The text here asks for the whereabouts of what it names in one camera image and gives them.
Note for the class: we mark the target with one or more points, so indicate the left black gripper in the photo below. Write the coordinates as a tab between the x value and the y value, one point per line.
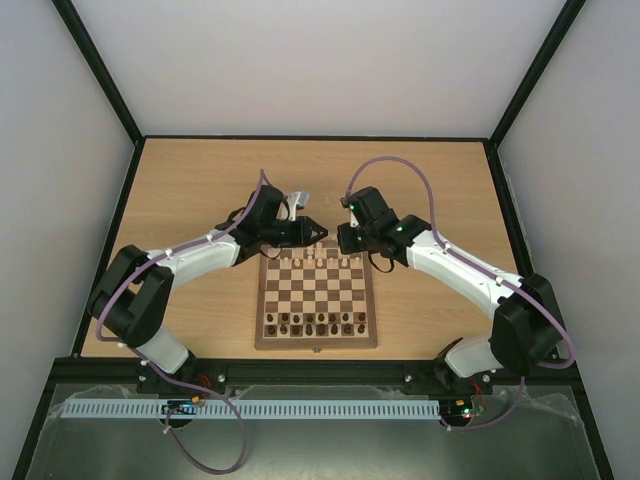
306	224

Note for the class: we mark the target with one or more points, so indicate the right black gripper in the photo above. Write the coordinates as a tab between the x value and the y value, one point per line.
345	239

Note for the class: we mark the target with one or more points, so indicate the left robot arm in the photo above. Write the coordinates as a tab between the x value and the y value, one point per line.
131	298

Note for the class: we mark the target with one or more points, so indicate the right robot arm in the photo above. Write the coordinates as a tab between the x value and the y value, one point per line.
523	311

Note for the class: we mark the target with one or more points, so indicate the wooden chess board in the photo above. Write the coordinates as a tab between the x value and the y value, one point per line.
304	290

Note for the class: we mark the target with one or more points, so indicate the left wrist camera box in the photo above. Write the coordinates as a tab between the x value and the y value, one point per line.
296	202

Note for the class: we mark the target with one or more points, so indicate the black aluminium rail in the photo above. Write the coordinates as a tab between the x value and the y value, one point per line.
228	372

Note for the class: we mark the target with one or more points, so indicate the white slotted cable duct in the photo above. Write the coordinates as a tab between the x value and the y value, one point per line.
253	409

